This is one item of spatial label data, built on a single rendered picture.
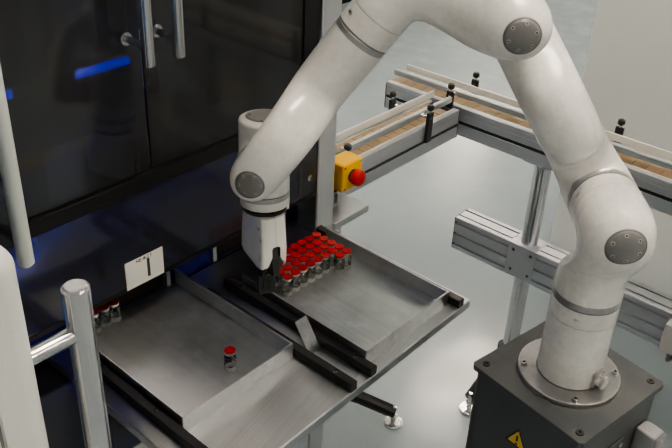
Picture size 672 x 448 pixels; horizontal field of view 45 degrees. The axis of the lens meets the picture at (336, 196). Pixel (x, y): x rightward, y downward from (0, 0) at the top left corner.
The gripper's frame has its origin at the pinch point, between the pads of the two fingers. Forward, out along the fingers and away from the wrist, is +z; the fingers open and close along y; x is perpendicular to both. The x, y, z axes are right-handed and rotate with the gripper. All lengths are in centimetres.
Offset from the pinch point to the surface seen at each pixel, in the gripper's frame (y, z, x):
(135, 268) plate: -15.1, 0.9, -19.5
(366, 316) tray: -2.6, 15.7, 22.8
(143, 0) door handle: -8, -50, -16
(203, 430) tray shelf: 12.8, 17.6, -16.6
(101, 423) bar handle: 52, -24, -38
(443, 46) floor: -345, 79, 274
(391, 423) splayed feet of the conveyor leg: -52, 99, 63
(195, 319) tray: -15.4, 15.5, -8.7
